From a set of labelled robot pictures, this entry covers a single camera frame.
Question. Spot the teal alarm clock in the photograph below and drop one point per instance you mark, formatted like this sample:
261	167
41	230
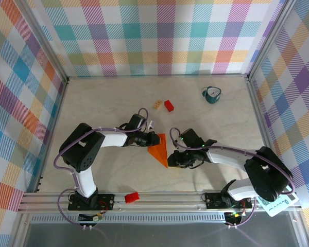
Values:
211	95

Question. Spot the orange paper sheet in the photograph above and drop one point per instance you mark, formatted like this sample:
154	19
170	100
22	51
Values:
161	151

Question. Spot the aluminium side rail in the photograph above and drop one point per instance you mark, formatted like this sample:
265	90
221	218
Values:
264	128
54	128

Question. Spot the light blue calculator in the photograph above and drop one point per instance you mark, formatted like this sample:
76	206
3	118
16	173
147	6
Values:
278	208

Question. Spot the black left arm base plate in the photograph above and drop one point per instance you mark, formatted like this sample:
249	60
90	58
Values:
105	202

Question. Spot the red rectangular block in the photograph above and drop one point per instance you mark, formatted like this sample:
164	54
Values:
169	106

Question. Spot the thin aluminium frame rail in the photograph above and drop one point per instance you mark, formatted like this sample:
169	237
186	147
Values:
157	76

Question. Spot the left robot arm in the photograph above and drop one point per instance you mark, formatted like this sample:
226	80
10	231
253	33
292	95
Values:
113	139

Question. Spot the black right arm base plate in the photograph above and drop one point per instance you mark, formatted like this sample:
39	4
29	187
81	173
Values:
213	200

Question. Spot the small wooden block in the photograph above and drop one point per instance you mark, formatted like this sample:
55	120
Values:
157	104

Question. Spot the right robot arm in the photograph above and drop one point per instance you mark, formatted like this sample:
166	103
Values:
226	157

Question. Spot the grey metal sheet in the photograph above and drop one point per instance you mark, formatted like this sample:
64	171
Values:
157	236

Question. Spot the aluminium frame post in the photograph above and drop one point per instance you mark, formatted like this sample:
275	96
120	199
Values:
48	45
270	38

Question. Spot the long aluminium frame rail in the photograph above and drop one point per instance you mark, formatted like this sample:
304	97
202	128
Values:
170	203

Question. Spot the red toy brick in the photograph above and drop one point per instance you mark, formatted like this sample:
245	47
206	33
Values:
132	198

